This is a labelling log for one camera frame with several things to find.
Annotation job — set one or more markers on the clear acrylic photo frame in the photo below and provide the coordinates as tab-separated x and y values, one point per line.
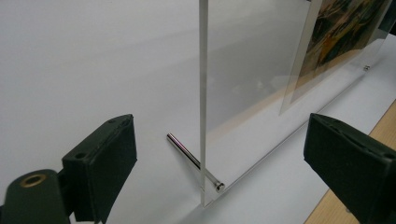
249	77

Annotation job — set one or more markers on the metal frame stand pin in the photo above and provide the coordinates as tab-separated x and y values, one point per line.
183	148

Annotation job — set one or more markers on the landscape photo print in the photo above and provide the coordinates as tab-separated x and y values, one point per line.
339	34

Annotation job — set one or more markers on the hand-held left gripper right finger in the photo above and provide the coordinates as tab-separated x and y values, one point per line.
351	161

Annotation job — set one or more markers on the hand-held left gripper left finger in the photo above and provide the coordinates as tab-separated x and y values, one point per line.
102	161

